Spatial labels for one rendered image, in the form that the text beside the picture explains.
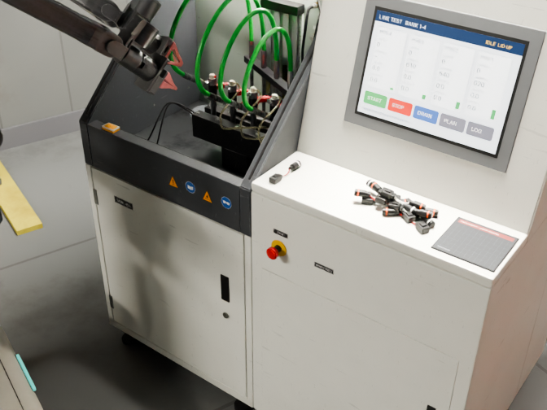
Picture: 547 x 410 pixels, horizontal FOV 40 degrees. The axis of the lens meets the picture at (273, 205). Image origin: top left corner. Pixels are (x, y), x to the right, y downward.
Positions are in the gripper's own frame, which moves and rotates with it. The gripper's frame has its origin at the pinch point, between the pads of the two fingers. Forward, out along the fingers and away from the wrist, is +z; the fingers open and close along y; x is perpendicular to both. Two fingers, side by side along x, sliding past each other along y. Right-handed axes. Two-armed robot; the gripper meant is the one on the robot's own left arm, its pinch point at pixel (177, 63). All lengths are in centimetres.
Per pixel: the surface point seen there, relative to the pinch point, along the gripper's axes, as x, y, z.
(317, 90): -10.3, -32.1, 24.3
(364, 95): -13, -47, 27
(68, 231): 64, 129, 72
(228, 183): 24.3, -22.5, 19.7
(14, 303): 98, 98, 49
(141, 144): 24.3, 10.9, 9.6
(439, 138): -9, -68, 37
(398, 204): 11, -67, 36
